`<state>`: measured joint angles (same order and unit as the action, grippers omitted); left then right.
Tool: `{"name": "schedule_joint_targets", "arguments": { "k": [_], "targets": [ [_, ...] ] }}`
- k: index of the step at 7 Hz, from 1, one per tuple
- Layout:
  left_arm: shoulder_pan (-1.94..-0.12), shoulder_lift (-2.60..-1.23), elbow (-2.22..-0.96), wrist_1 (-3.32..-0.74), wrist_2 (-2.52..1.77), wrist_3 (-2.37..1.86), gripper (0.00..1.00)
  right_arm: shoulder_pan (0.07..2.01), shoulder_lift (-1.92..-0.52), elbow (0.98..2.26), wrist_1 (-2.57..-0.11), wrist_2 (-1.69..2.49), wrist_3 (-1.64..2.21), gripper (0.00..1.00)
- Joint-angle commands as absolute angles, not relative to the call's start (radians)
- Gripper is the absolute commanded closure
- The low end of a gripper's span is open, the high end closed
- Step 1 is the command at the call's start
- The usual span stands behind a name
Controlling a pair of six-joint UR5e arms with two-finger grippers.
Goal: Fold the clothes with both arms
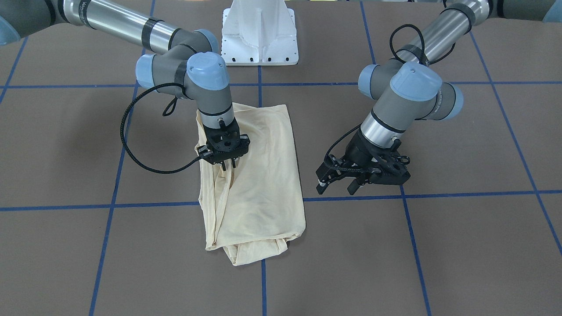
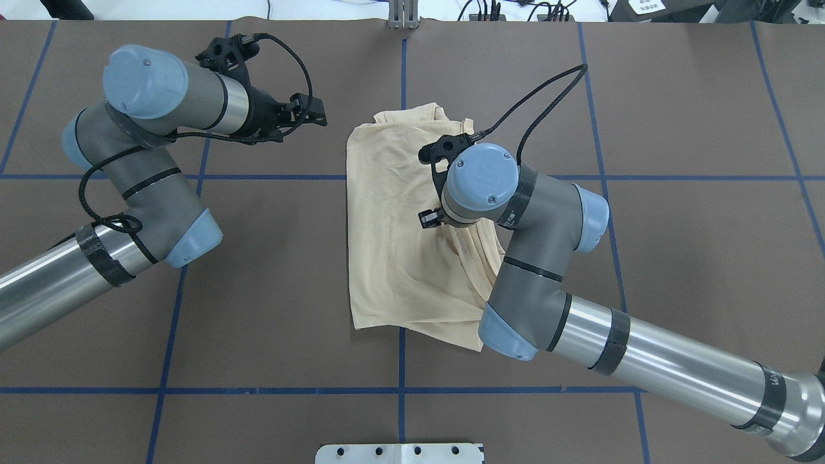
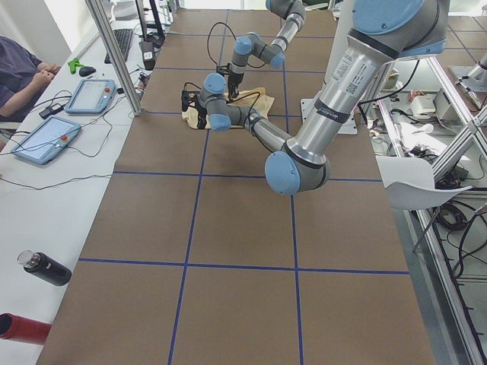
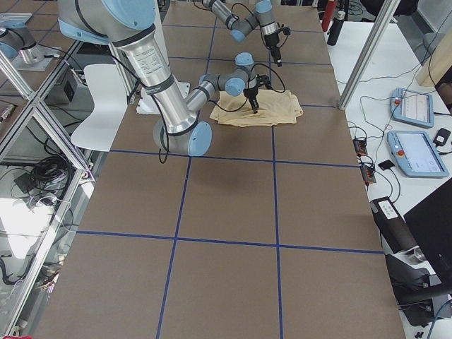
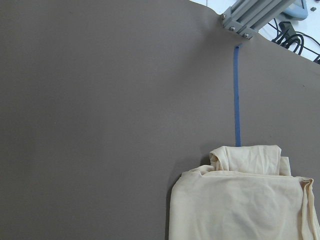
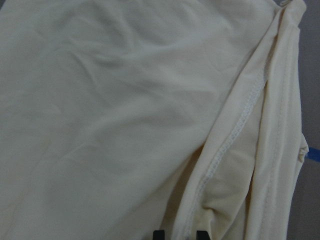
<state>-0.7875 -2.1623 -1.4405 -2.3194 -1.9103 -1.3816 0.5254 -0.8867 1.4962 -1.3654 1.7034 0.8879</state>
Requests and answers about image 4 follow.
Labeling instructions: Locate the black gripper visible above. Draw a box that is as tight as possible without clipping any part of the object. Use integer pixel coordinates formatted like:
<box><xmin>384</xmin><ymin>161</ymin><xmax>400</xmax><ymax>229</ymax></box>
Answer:
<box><xmin>263</xmin><ymin>32</ymin><xmax>282</xmax><ymax>67</ymax></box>
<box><xmin>243</xmin><ymin>87</ymin><xmax>259</xmax><ymax>114</ymax></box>

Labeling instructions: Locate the beige long-sleeve printed shirt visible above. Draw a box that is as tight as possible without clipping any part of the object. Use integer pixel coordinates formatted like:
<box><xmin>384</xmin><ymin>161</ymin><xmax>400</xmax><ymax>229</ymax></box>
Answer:
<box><xmin>210</xmin><ymin>90</ymin><xmax>303</xmax><ymax>127</ymax></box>

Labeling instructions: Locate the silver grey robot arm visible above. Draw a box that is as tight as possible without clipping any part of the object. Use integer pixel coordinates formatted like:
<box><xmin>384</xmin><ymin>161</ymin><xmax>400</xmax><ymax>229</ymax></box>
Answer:
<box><xmin>58</xmin><ymin>1</ymin><xmax>258</xmax><ymax>157</ymax></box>
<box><xmin>201</xmin><ymin>1</ymin><xmax>290</xmax><ymax>67</ymax></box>

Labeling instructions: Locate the red bottle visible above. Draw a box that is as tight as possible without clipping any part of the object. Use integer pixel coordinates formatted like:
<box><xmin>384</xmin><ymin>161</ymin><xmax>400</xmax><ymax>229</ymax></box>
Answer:
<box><xmin>321</xmin><ymin>0</ymin><xmax>337</xmax><ymax>32</ymax></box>

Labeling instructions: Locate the black bottle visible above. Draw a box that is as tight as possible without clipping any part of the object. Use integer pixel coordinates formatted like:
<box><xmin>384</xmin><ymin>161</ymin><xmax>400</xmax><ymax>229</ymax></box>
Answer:
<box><xmin>327</xmin><ymin>11</ymin><xmax>345</xmax><ymax>46</ymax></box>

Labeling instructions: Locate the white plastic chair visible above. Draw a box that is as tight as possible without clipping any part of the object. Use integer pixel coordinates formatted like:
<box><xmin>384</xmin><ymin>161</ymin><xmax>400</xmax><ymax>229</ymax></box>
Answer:
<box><xmin>71</xmin><ymin>64</ymin><xmax>128</xmax><ymax>152</ymax></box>

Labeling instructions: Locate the blue teach pendant far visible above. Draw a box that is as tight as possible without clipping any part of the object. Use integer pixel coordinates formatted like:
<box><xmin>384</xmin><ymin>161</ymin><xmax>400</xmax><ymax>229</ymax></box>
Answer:
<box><xmin>390</xmin><ymin>88</ymin><xmax>434</xmax><ymax>129</ymax></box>

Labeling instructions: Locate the blue teach pendant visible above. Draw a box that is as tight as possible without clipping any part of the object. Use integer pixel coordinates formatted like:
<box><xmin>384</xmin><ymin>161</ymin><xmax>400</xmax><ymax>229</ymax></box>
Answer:
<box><xmin>390</xmin><ymin>88</ymin><xmax>434</xmax><ymax>129</ymax></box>
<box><xmin>386</xmin><ymin>131</ymin><xmax>449</xmax><ymax>178</ymax></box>

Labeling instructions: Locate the blue teach pendant near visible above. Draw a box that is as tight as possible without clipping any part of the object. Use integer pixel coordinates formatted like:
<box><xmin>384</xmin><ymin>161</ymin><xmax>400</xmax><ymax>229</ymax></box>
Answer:
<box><xmin>386</xmin><ymin>131</ymin><xmax>449</xmax><ymax>178</ymax></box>

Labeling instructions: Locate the black monitor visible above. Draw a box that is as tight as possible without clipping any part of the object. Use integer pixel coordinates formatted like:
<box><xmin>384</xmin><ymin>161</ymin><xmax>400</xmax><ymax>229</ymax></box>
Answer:
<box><xmin>404</xmin><ymin>180</ymin><xmax>451</xmax><ymax>282</ymax></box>

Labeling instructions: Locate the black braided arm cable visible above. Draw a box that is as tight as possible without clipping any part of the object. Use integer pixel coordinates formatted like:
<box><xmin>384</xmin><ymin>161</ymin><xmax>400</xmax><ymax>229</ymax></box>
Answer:
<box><xmin>208</xmin><ymin>62</ymin><xmax>286</xmax><ymax>112</ymax></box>

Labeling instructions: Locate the aluminium frame post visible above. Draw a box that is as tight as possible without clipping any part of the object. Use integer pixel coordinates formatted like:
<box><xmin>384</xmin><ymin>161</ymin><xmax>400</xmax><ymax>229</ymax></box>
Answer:
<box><xmin>338</xmin><ymin>0</ymin><xmax>400</xmax><ymax>110</ymax></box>

